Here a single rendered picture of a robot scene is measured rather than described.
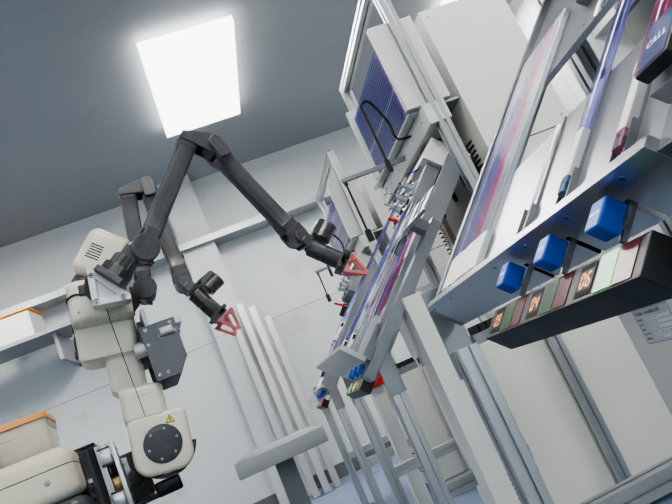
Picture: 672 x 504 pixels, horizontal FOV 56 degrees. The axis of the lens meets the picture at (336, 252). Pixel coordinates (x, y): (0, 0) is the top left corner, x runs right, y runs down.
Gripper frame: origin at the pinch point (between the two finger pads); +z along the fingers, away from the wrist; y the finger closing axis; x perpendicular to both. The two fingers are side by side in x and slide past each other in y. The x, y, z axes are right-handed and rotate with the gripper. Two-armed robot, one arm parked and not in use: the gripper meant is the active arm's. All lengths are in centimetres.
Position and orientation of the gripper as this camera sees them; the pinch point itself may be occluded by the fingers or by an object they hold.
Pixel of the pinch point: (365, 272)
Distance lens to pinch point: 200.8
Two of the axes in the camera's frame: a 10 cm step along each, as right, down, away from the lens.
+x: -4.0, 8.7, -2.9
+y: -0.9, 2.7, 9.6
